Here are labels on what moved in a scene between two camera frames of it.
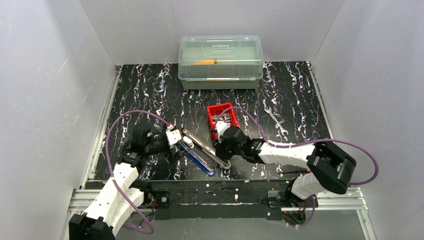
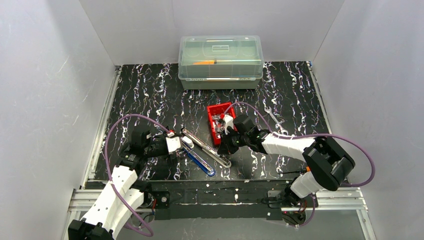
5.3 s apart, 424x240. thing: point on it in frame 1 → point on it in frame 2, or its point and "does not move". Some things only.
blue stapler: (193, 154) does not move
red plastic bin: (224, 108) does not move
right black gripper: (219, 149) → (228, 138)
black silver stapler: (206, 148) does not move
